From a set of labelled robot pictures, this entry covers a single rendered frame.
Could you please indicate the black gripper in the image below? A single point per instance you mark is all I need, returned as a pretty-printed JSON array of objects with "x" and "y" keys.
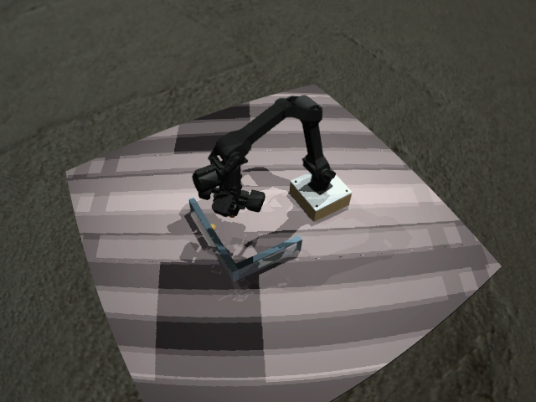
[{"x": 252, "y": 201}]

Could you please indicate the clear glass l-shaped low wall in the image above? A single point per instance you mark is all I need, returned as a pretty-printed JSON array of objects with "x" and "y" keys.
[{"x": 251, "y": 268}]

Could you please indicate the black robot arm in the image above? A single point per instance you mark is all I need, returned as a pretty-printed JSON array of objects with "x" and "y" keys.
[{"x": 235, "y": 145}]

